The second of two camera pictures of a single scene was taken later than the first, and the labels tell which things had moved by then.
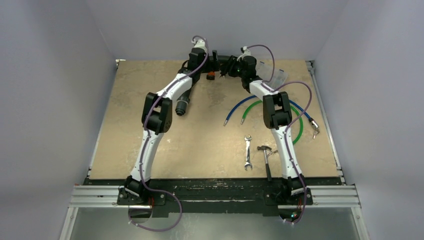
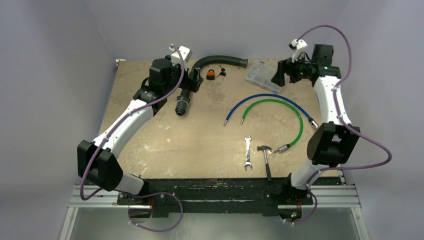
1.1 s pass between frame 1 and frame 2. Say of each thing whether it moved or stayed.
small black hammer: stayed
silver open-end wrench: stayed
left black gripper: moved
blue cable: stayed
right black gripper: moved
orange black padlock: stayed
